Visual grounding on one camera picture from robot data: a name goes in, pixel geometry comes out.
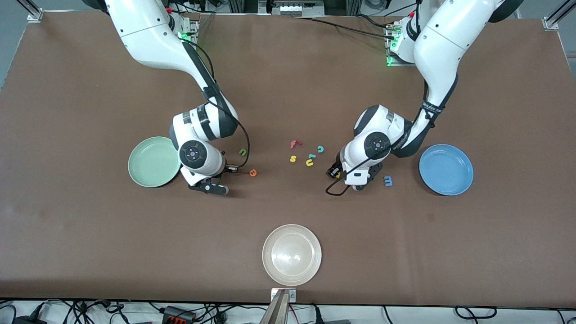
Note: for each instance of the black orange power strip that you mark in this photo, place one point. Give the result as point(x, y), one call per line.
point(179, 315)

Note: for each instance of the grey connector box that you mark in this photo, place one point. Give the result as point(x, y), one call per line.
point(291, 8)

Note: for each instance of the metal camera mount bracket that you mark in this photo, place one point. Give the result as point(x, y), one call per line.
point(292, 294)

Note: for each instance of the camera mount pole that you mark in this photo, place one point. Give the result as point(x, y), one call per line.
point(276, 310)

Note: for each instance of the red foam letter f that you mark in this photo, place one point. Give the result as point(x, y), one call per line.
point(294, 144)

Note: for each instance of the white translucent round plate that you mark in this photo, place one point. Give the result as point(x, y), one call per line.
point(291, 255)

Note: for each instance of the blue round plate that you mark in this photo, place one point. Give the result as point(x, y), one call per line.
point(446, 170)

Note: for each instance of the blue foam letter m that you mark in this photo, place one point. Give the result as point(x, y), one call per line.
point(387, 181)

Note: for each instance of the green round plate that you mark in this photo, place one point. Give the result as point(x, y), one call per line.
point(150, 163)

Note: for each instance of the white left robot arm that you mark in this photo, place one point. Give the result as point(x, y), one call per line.
point(443, 36)

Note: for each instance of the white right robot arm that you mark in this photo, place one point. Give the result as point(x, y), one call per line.
point(148, 36)

